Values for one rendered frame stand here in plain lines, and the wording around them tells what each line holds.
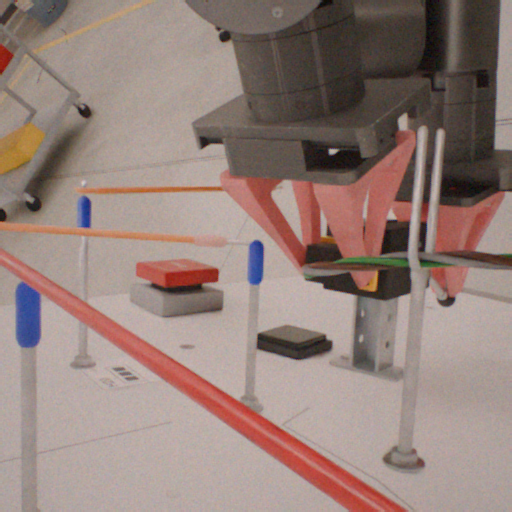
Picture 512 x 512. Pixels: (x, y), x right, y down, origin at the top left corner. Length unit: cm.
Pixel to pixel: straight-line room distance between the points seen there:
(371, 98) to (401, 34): 11
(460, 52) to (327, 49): 16
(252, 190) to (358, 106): 7
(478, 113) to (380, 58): 8
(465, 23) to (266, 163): 18
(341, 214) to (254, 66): 8
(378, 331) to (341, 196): 13
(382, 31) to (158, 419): 25
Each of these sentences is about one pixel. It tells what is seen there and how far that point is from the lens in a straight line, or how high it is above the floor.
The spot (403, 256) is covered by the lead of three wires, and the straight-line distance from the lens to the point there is 29.
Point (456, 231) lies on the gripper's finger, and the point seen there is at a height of 107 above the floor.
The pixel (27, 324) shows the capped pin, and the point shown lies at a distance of 23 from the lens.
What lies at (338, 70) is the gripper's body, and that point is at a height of 125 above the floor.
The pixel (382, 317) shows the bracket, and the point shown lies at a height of 110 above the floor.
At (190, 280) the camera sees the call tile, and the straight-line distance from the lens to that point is 53.
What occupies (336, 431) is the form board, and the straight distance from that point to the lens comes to 34.
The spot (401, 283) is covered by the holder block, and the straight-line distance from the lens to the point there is 40.
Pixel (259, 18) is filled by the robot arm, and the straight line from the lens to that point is 23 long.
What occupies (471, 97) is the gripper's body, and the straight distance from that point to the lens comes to 46.
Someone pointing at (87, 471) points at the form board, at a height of 123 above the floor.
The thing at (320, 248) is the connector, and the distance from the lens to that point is 37.
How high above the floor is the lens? 140
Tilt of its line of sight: 35 degrees down
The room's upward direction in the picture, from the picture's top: 49 degrees counter-clockwise
